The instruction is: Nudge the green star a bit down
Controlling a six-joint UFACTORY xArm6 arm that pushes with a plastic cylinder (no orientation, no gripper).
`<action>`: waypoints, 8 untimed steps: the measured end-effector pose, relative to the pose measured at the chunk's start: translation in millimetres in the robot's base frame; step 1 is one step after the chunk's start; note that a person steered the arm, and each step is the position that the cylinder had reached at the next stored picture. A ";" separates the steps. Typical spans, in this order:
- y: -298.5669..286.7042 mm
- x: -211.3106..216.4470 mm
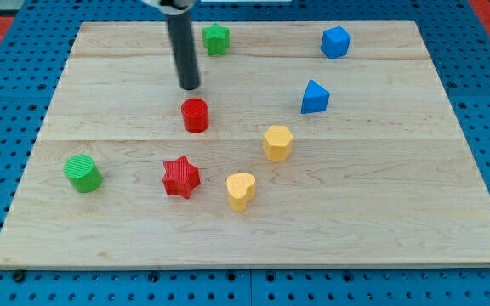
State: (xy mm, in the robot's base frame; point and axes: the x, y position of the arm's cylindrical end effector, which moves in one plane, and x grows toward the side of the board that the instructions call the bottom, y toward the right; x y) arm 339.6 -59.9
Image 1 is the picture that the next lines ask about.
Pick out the blue cube block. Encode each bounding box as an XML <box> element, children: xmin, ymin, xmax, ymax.
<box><xmin>320</xmin><ymin>26</ymin><xmax>351</xmax><ymax>60</ymax></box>

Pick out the yellow hexagon block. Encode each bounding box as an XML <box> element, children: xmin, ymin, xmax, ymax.
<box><xmin>262</xmin><ymin>125</ymin><xmax>293</xmax><ymax>162</ymax></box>

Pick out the green star block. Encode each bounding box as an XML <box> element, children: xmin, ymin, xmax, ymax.
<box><xmin>202</xmin><ymin>23</ymin><xmax>231</xmax><ymax>56</ymax></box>

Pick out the yellow heart block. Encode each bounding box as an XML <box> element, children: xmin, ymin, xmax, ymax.
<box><xmin>226</xmin><ymin>173</ymin><xmax>256</xmax><ymax>213</ymax></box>

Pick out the red cylinder block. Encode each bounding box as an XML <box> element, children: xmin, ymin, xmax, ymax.
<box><xmin>181</xmin><ymin>98</ymin><xmax>209</xmax><ymax>133</ymax></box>

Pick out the red star block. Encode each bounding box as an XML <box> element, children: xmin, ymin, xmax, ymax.
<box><xmin>162</xmin><ymin>156</ymin><xmax>201</xmax><ymax>199</ymax></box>

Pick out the blue triangular prism block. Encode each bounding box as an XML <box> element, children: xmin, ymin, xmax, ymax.
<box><xmin>300</xmin><ymin>80</ymin><xmax>330</xmax><ymax>114</ymax></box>

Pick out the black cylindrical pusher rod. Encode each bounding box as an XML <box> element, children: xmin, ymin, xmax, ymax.
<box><xmin>166</xmin><ymin>10</ymin><xmax>200</xmax><ymax>90</ymax></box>

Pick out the green cylinder block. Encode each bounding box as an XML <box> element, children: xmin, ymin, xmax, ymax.
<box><xmin>63</xmin><ymin>154</ymin><xmax>102</xmax><ymax>193</ymax></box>

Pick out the light wooden board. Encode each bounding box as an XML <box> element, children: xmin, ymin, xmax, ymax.
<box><xmin>0</xmin><ymin>21</ymin><xmax>490</xmax><ymax>270</ymax></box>

